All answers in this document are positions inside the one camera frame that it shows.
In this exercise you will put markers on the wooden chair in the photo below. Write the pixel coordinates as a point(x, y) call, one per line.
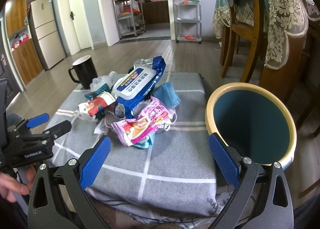
point(254, 34)

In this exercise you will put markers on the person's left hand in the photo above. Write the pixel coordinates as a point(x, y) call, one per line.
point(9, 185)

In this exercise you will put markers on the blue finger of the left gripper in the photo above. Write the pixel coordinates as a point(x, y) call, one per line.
point(57, 131)
point(38, 120)

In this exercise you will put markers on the teal trash bin beige rim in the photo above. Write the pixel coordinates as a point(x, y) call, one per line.
point(254, 122)

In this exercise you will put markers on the blue wet wipes pack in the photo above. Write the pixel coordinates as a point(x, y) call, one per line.
point(131, 89)

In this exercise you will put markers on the pink snack wrapper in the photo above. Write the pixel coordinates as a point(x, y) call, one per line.
point(151, 118)

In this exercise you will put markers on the beige refrigerator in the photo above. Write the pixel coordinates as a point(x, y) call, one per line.
point(44, 33)

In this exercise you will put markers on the wooden cabinet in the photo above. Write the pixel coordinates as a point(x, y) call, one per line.
point(20, 41)

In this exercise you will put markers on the blue face mask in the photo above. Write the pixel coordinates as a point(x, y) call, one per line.
point(167, 95)

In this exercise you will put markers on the white door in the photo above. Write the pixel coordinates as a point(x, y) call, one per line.
point(77, 15)

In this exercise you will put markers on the red floral white wrapper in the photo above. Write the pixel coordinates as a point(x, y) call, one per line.
point(94, 108)

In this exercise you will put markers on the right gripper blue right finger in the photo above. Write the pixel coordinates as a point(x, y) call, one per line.
point(227, 165)

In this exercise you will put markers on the lace tablecloth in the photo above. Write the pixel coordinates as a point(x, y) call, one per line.
point(282, 19)

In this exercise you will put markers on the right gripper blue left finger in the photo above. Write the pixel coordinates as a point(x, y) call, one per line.
point(93, 160)

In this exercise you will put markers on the black mug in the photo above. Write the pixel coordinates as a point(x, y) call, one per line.
point(83, 71)

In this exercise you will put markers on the white rolling shelf cart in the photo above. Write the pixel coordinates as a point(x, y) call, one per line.
point(188, 21)

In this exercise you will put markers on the clear plastic bag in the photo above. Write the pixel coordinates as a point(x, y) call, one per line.
point(98, 82)

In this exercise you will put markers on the metal storage shelf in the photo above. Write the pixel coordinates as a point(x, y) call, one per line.
point(129, 17)

